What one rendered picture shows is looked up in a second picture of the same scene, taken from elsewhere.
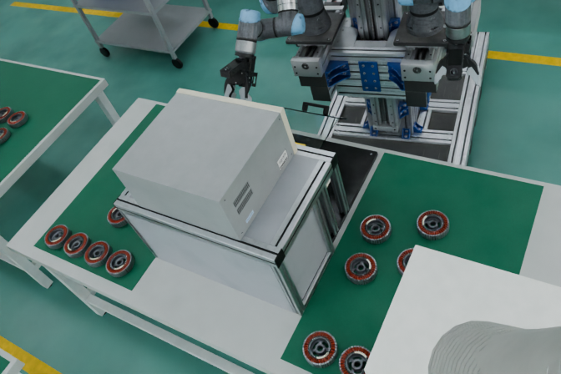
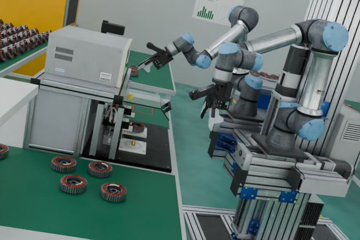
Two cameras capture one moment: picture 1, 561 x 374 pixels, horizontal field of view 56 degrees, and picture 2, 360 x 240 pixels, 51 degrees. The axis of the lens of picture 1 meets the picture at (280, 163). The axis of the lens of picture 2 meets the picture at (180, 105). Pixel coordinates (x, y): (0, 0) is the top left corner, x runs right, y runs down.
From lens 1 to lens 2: 1.69 m
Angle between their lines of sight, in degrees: 44
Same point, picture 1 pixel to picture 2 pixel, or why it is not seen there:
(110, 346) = not seen: hidden behind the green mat
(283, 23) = (197, 54)
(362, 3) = (270, 114)
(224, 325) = (11, 126)
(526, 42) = not seen: outside the picture
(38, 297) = not seen: hidden behind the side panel
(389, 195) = (135, 177)
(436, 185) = (154, 197)
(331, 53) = (234, 129)
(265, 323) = (14, 137)
